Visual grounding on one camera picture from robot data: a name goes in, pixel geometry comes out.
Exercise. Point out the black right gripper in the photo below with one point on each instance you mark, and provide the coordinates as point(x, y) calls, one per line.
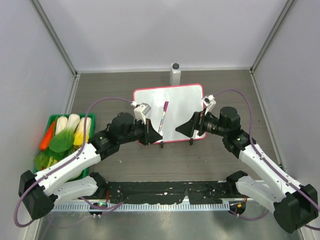
point(197, 122)

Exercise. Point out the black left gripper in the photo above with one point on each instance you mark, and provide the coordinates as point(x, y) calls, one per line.
point(150, 135)

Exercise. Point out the pink framed whiteboard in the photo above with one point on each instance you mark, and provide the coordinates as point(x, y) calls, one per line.
point(184, 100)

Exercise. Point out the purple capped marker pen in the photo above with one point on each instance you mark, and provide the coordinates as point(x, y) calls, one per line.
point(165, 107)

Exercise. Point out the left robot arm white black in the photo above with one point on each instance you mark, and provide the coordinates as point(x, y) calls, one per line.
point(40, 192)

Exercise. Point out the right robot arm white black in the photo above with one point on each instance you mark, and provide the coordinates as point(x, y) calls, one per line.
point(292, 204)

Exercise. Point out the white bottle black cap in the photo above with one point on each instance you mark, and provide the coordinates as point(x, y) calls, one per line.
point(175, 74)

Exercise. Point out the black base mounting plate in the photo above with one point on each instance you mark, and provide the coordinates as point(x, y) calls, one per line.
point(167, 192)

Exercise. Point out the yellow white toy cabbage right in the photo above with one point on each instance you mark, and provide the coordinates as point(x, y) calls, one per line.
point(82, 132)

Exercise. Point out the white green toy cabbage middle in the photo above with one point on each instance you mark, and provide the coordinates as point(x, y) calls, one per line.
point(72, 122)

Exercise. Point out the white toy cabbage left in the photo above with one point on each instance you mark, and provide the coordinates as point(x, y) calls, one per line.
point(60, 124)

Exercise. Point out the green leafy toy vegetable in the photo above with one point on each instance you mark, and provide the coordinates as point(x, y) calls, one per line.
point(59, 147)

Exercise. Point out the green plastic tray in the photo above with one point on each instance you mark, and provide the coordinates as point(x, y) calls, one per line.
point(54, 118)

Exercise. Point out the orange toy carrot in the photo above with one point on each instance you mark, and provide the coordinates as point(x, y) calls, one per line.
point(47, 137)

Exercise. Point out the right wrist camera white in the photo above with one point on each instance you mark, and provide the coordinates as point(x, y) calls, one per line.
point(209, 103)

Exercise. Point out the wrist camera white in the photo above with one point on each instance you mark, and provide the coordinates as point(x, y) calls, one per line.
point(140, 111)
point(209, 103)

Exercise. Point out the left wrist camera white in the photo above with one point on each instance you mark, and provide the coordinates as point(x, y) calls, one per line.
point(140, 111)

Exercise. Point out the white slotted cable duct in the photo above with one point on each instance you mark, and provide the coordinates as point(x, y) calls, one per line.
point(185, 206)

